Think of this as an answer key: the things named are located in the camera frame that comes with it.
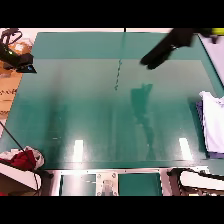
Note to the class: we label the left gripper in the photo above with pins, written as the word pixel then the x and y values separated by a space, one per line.
pixel 26 63

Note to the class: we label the brown cardboard box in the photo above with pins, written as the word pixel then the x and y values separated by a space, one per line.
pixel 10 90

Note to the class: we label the white garment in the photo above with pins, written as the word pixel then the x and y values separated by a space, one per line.
pixel 39 156

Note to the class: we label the purple garment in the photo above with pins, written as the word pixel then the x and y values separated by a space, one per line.
pixel 199 111

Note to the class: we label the white T-shirt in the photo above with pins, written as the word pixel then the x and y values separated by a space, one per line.
pixel 213 123

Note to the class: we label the silver frame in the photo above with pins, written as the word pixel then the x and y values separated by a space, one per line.
pixel 106 181

